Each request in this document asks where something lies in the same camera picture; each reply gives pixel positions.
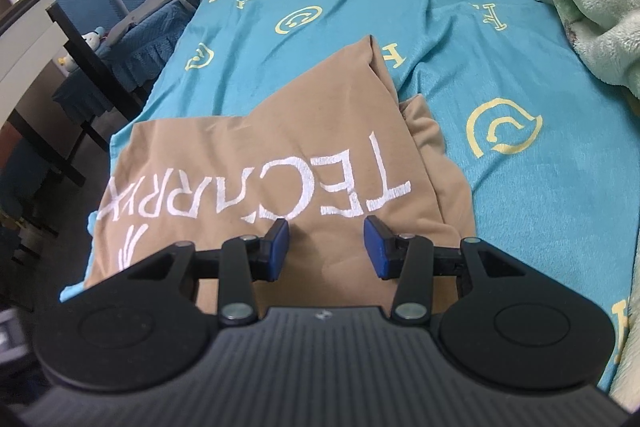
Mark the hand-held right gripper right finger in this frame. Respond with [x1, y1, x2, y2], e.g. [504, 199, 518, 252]
[363, 215, 528, 325]

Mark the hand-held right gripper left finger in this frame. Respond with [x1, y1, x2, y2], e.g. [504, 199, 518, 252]
[127, 218, 291, 327]

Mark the tan printed t-shirt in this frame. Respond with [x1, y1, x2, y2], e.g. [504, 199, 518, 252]
[82, 35, 475, 315]

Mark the teal printed bed sheet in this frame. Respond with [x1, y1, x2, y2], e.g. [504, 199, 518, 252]
[60, 0, 640, 390]

